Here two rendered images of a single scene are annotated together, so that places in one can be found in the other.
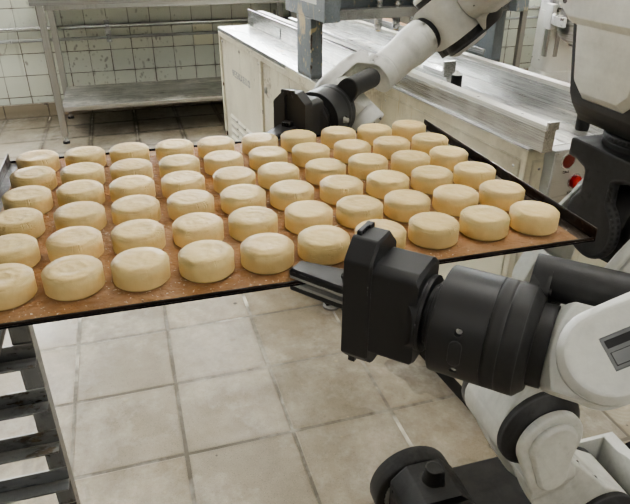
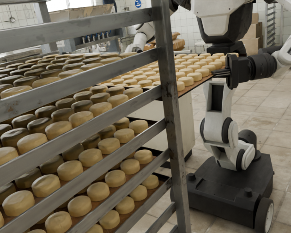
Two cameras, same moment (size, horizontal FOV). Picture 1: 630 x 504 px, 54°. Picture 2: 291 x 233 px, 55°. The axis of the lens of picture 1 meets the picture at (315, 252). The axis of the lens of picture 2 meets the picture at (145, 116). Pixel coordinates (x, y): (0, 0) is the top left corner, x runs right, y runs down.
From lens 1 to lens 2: 0.78 m
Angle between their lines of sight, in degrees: 31
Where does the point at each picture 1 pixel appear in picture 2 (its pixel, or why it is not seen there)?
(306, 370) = not seen: hidden behind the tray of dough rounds
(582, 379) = (288, 59)
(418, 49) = (144, 40)
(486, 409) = (214, 131)
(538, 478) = (234, 143)
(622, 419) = not seen: hidden behind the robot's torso
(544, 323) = (272, 57)
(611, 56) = (216, 22)
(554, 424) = (233, 124)
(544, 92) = not seen: hidden behind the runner
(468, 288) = (257, 56)
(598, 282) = (274, 48)
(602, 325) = (285, 50)
